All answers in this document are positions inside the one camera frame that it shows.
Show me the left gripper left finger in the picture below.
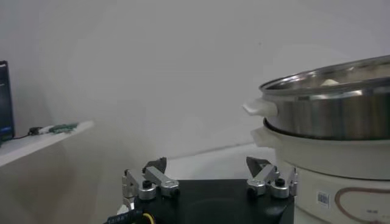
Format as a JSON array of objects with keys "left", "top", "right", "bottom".
[{"left": 121, "top": 156, "right": 181, "bottom": 211}]

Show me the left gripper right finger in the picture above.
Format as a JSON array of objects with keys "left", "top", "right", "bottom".
[{"left": 246, "top": 156, "right": 298, "bottom": 200}]

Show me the stainless steel steamer basket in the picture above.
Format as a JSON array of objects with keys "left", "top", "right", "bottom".
[{"left": 243, "top": 54, "right": 390, "bottom": 141}]

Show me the cream electric cooker base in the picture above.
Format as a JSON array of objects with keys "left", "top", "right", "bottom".
[{"left": 250, "top": 126, "right": 390, "bottom": 224}]

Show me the white side table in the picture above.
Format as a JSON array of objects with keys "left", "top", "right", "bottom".
[{"left": 0, "top": 120, "right": 95, "bottom": 168}]

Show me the dark computer monitor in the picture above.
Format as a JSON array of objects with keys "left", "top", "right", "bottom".
[{"left": 0, "top": 60, "right": 15, "bottom": 142}]

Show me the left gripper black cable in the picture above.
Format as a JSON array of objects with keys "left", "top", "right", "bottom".
[{"left": 103, "top": 209, "right": 156, "bottom": 224}]

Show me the black cable with plug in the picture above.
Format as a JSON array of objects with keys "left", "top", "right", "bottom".
[{"left": 13, "top": 126, "right": 43, "bottom": 140}]

